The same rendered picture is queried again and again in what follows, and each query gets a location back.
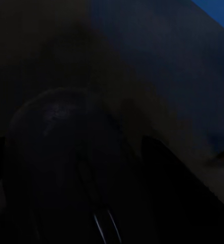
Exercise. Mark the room divider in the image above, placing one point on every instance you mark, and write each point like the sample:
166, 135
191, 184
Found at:
215, 8

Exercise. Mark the mouse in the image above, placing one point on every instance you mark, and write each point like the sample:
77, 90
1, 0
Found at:
70, 176

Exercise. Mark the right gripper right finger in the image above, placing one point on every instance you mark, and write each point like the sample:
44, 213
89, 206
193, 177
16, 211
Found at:
185, 210

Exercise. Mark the desk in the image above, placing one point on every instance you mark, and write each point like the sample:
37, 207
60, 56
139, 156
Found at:
158, 65

